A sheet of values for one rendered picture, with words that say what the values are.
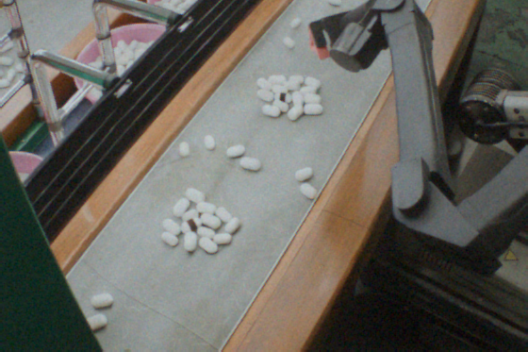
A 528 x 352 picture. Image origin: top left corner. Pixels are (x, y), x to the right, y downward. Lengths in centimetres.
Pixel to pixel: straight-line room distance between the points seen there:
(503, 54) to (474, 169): 123
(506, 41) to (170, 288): 213
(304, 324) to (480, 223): 43
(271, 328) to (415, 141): 39
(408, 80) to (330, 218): 35
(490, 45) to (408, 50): 192
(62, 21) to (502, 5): 211
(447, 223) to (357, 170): 54
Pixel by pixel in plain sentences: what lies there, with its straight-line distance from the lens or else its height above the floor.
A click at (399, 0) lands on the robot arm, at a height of 112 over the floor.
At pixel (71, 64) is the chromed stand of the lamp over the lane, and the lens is 89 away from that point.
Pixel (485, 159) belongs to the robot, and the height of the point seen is 48.
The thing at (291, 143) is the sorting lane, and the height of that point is 74.
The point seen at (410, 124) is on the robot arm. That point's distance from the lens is 82.
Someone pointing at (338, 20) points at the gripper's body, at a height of 99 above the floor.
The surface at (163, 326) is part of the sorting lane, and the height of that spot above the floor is 74.
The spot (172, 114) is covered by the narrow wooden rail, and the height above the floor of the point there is 76.
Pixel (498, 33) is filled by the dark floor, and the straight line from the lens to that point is 292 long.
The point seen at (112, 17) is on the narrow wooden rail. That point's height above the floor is 76.
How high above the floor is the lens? 169
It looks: 49 degrees down
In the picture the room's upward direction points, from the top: straight up
